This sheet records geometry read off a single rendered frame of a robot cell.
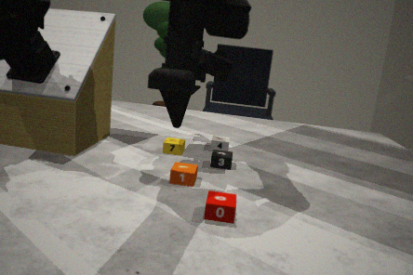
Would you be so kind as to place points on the red block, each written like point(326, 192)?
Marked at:
point(220, 207)

